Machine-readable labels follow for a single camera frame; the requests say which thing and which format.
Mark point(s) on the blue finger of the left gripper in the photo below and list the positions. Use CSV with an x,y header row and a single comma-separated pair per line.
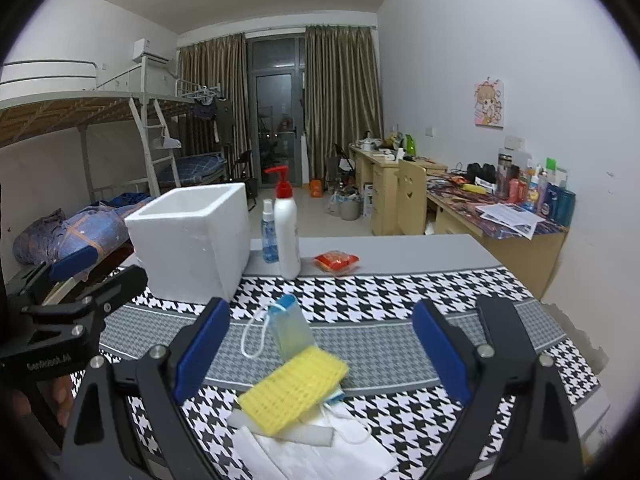
x,y
73,264

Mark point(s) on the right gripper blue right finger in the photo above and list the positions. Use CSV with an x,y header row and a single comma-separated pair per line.
x,y
447,347

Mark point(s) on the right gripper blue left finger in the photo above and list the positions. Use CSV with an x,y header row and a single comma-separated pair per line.
x,y
194,348

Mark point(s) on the blue face mask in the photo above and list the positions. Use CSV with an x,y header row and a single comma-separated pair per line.
x,y
288,327

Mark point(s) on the yellow mesh sponge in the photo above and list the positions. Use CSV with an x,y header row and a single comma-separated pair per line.
x,y
293,389

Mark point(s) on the white tissue paper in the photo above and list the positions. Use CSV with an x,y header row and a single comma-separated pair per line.
x,y
354,453

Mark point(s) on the white foam strip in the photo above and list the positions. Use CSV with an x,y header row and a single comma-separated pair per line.
x,y
298,433

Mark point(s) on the person's left hand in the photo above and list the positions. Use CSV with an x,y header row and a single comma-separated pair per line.
x,y
58,394

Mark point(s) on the blue plaid quilt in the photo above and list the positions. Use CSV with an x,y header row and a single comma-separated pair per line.
x,y
100,225

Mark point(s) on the houndstooth table mat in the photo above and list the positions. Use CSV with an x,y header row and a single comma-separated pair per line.
x,y
365,321

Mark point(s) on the white foam box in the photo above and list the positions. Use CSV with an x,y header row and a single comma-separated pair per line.
x,y
193,243

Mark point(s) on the blue spray bottle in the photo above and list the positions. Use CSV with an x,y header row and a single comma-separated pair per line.
x,y
269,235

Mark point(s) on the wooden desk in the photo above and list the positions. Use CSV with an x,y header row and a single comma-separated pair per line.
x,y
532,261

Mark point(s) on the red snack packet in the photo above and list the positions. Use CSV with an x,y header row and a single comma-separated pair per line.
x,y
336,262

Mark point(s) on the white paper sheets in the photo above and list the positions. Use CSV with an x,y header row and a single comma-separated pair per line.
x,y
521,221

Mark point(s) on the white lotion pump bottle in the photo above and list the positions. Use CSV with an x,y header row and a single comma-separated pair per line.
x,y
285,223

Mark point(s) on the black folding chair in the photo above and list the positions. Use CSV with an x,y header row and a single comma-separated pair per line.
x,y
245,174

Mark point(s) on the grey trash bin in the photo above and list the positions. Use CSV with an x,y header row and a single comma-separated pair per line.
x,y
349,206

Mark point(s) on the wooden smiley chair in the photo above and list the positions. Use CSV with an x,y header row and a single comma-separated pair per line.
x,y
411,199

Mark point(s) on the orange bucket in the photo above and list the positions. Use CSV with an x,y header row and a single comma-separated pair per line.
x,y
316,188

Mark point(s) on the black headphones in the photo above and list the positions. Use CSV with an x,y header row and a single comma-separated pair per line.
x,y
485,172

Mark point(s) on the white air conditioner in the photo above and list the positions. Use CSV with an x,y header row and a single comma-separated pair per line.
x,y
142,48

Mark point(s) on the left brown curtain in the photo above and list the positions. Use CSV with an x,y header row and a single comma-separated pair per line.
x,y
213,74

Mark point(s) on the brown curtain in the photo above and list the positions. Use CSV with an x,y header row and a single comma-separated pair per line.
x,y
213,74
342,92

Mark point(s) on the glass balcony door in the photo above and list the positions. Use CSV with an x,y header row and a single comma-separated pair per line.
x,y
275,72

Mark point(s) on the right brown curtain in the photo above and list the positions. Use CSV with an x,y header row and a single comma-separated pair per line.
x,y
342,92

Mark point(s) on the cartoon girl wall poster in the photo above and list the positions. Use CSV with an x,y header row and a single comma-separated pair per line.
x,y
488,103

